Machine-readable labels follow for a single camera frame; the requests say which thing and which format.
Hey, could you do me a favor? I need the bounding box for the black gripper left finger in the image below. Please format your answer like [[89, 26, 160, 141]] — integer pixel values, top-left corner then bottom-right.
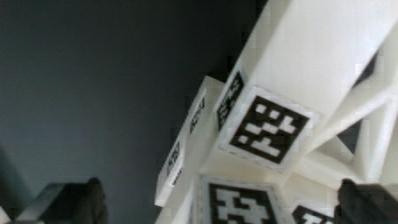
[[14, 178, 108, 224]]

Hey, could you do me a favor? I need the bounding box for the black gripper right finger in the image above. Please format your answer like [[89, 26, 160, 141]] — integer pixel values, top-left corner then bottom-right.
[[334, 179, 398, 224]]

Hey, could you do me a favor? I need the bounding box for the white chair seat plate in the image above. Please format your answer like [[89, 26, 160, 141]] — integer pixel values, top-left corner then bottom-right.
[[155, 75, 398, 224]]

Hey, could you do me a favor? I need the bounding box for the white chair back frame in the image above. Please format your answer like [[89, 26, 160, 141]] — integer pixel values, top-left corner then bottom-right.
[[201, 0, 398, 187]]

